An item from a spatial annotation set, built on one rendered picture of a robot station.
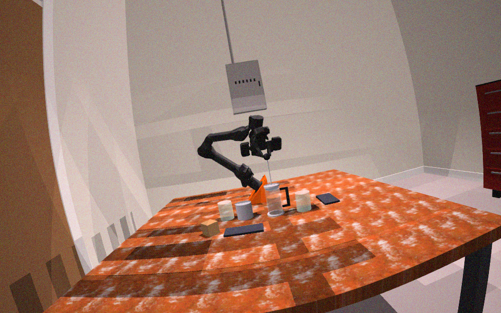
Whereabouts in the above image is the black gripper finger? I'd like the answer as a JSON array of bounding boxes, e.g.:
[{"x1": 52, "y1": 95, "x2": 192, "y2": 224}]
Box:
[
  {"x1": 251, "y1": 143, "x2": 264, "y2": 158},
  {"x1": 267, "y1": 140, "x2": 274, "y2": 156}
]

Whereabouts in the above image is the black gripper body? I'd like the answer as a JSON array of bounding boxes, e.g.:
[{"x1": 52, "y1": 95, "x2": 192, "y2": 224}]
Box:
[{"x1": 240, "y1": 135, "x2": 282, "y2": 157}]

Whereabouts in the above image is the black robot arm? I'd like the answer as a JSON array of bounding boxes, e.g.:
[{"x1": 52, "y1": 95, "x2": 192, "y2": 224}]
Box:
[{"x1": 197, "y1": 115, "x2": 270, "y2": 193}]

